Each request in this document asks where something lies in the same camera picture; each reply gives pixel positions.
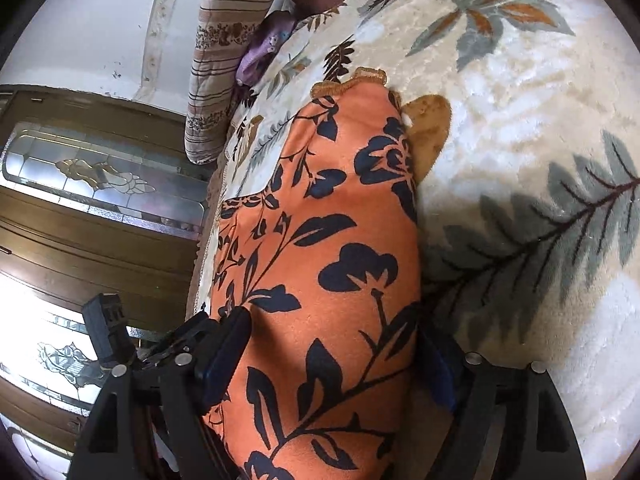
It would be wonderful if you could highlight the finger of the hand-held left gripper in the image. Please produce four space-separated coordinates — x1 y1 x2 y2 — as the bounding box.
81 292 136 376
135 310 216 368

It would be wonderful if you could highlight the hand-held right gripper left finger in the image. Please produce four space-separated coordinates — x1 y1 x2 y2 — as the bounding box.
67 305 253 480

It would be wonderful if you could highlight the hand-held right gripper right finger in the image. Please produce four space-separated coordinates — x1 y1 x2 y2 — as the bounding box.
417 330 586 480

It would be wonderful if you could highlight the orange floral blouse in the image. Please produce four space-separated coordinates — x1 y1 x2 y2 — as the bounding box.
207 66 426 480

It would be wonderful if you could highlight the striped floral pillow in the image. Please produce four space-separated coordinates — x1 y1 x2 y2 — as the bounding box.
184 0 296 165

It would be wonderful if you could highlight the leaf print blanket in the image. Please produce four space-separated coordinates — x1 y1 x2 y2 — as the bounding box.
192 0 640 476

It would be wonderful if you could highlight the purple cloth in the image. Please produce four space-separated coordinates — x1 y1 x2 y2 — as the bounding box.
235 10 298 88

